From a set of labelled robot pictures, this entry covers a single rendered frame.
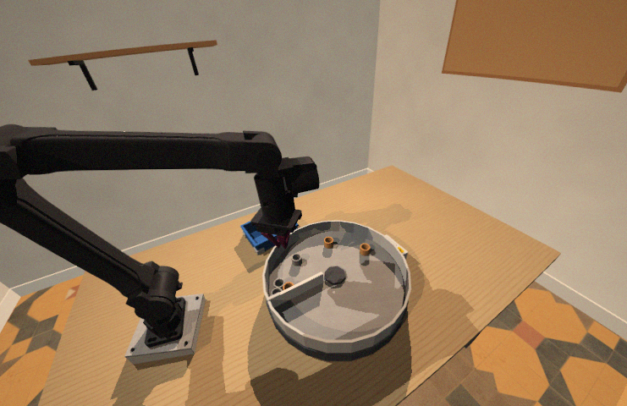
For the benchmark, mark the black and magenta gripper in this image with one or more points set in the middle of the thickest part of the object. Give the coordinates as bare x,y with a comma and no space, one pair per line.
274,220

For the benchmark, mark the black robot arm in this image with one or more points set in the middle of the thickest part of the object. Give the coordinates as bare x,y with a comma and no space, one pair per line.
45,150

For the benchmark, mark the blue crate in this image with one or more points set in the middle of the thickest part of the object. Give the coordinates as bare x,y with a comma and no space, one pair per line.
260,242

